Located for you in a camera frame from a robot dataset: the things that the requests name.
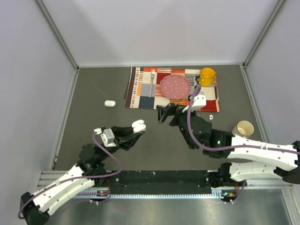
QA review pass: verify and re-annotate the closed white earbud case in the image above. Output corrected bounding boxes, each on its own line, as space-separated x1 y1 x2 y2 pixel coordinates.
104 100 116 107

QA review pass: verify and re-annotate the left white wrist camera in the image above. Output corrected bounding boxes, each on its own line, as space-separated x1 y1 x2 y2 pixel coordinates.
94 127 117 147

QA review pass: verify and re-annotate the white charging case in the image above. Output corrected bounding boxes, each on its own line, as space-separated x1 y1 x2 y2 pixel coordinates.
132 120 146 133

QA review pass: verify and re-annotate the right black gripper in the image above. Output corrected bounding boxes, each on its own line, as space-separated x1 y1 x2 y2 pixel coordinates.
157 103 199 150

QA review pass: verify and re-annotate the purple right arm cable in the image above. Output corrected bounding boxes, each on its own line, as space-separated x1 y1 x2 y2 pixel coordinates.
187 85 300 204

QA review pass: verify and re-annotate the patchwork colourful placemat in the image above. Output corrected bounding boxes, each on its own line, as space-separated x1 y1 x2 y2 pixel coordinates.
124 67 220 113

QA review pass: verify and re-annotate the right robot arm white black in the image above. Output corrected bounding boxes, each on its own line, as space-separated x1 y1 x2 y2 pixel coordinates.
156 104 300 187

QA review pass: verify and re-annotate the beige ceramic mug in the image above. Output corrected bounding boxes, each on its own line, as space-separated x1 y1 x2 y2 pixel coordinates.
232 120 255 138

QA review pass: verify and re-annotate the yellow mug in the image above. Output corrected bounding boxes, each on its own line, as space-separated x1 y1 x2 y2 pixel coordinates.
198 67 216 87

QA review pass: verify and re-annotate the pink handled fork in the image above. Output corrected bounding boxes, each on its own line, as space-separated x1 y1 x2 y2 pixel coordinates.
149 69 156 97

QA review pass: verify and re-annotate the grey slotted cable duct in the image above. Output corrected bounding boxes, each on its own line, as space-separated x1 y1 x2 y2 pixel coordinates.
70 187 237 200

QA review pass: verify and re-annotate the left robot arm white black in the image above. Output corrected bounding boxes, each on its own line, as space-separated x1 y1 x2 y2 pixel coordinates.
17 120 146 225

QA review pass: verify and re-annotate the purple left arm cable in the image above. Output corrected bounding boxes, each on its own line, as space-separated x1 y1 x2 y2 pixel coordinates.
17 132 122 220

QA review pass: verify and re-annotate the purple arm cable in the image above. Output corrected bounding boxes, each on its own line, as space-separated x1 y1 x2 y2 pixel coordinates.
187 85 300 204
17 132 122 220

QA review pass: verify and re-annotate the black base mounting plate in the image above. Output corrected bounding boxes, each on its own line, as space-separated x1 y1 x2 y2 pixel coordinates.
79 170 237 195

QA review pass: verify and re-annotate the pink dotted plate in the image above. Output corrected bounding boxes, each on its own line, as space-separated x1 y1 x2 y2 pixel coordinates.
159 75 191 100

